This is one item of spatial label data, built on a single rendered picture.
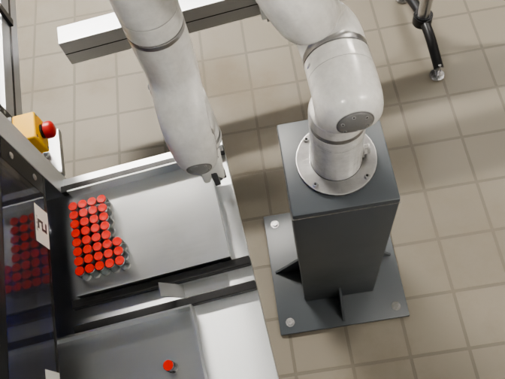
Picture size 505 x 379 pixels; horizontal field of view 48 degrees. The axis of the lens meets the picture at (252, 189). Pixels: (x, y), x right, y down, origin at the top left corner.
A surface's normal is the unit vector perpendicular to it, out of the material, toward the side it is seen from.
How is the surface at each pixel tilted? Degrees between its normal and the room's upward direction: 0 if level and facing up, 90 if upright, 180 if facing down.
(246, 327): 0
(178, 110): 43
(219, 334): 0
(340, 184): 0
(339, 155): 90
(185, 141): 64
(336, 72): 14
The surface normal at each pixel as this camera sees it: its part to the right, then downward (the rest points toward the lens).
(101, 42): 0.22, 0.88
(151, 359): -0.12, -0.40
